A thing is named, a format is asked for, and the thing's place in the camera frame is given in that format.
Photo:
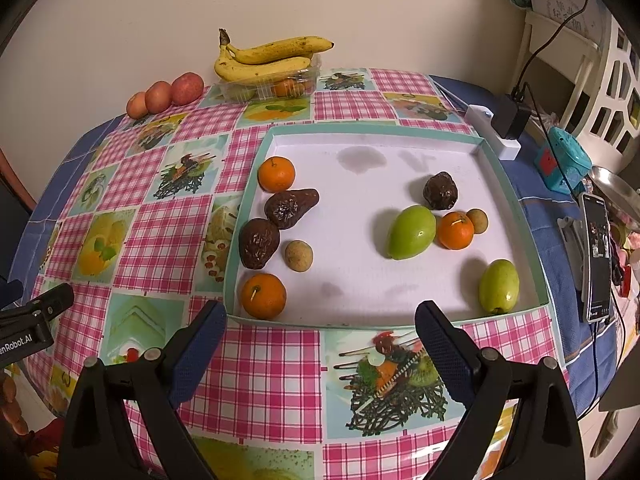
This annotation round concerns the pink checkered printed tablecloth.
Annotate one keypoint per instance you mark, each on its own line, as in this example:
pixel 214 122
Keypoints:
pixel 270 360

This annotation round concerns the black smartphone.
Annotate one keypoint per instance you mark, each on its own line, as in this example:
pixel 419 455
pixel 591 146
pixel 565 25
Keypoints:
pixel 597 260

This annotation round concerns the white tray with teal rim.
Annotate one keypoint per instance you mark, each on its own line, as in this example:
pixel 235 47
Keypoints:
pixel 350 240

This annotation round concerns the grey phone stand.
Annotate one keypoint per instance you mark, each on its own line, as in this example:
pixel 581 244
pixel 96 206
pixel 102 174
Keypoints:
pixel 570 240

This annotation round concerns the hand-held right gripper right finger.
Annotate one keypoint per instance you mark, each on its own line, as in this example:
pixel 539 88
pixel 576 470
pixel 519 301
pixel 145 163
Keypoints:
pixel 445 355

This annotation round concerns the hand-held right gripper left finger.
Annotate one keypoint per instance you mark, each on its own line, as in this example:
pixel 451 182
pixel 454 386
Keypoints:
pixel 200 355

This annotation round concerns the clear plastic container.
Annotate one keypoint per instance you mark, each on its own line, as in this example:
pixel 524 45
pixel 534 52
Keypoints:
pixel 235 92

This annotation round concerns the white power strip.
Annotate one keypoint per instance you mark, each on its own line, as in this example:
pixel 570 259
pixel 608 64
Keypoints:
pixel 507 150

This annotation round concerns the long yellow banana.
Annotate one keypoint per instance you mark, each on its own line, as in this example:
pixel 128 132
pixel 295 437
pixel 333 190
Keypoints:
pixel 285 50

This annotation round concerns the white wooden chair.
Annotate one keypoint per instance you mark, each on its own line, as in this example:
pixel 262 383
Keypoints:
pixel 607 75

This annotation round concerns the small orange-red apple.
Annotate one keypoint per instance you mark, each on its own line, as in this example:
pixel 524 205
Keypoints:
pixel 137 105

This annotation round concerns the medium red apple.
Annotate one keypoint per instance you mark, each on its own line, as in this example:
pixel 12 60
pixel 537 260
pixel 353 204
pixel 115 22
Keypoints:
pixel 158 97

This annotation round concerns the green mango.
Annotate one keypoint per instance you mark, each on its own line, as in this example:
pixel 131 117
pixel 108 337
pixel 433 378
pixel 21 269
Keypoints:
pixel 498 286
pixel 411 231

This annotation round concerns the orange tangerine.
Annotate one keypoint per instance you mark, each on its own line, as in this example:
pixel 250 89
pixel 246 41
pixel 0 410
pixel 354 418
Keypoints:
pixel 287 88
pixel 455 230
pixel 276 174
pixel 263 296

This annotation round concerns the brown wooden furniture edge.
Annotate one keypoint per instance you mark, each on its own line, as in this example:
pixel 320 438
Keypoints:
pixel 17 185

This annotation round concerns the large red apple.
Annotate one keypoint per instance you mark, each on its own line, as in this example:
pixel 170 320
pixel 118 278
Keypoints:
pixel 187 88

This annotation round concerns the short yellow banana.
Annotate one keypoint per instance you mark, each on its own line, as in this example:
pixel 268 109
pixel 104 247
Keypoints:
pixel 260 71

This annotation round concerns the person's left hand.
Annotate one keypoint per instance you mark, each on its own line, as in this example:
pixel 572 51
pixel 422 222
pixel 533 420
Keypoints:
pixel 12 410

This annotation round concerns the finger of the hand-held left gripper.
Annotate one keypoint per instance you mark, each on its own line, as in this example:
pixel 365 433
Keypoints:
pixel 57 297
pixel 10 291

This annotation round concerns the pear-shaped brown avocado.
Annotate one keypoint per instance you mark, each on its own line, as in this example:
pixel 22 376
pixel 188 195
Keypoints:
pixel 287 210

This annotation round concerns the black power adapter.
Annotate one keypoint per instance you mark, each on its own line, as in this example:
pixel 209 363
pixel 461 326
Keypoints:
pixel 510 117

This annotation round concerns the metal bowl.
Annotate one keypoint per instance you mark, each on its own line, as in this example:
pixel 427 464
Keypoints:
pixel 617 185

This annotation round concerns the large brown wrinkled avocado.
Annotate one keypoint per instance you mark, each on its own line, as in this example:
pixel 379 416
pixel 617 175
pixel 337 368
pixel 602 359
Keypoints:
pixel 257 245

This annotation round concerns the teal toy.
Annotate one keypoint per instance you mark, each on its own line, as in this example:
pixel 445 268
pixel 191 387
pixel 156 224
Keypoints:
pixel 565 160

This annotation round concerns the small tan longan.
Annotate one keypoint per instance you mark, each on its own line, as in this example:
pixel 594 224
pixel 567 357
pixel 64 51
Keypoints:
pixel 477 221
pixel 299 255

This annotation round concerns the small round brown avocado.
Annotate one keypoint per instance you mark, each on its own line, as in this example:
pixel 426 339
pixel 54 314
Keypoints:
pixel 440 190

